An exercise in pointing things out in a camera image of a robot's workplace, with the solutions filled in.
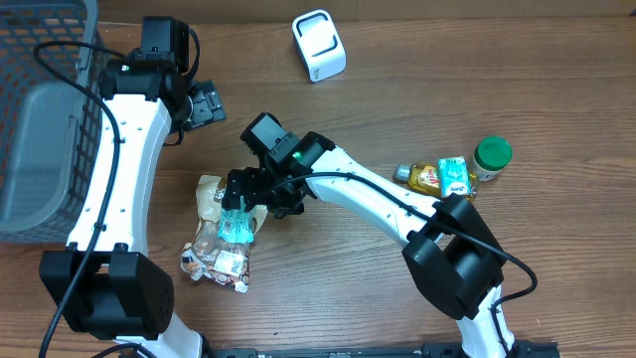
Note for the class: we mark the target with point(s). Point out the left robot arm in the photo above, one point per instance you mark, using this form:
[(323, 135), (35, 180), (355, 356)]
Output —
[(102, 281)]

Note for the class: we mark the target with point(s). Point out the teal tissue pack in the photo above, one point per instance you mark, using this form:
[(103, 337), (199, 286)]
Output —
[(454, 176)]

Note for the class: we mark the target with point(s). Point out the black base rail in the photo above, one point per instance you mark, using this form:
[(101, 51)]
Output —
[(523, 349)]

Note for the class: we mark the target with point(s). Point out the teal wet wipes pack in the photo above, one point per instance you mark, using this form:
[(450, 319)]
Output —
[(235, 225)]

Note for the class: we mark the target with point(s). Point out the yellow drink bottle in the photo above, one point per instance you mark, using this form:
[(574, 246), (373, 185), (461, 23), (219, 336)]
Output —
[(423, 177)]

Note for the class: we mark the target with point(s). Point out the white barcode scanner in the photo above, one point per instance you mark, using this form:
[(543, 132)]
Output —
[(319, 45)]

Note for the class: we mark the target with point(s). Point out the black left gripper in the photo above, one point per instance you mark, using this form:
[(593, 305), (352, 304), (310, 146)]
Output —
[(208, 104)]

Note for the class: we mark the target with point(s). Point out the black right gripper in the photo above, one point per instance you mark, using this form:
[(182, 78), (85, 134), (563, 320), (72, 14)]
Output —
[(254, 177)]

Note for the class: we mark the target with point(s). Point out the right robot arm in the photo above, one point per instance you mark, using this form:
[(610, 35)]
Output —
[(452, 256)]

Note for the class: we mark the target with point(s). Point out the beige brown snack bag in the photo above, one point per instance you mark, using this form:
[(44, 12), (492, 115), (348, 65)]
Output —
[(207, 256)]

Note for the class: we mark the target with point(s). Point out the dark grey plastic basket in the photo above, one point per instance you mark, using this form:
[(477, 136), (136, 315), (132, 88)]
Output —
[(50, 132)]

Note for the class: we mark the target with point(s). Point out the green lidded cup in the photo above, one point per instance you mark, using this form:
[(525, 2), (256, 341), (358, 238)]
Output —
[(490, 157)]

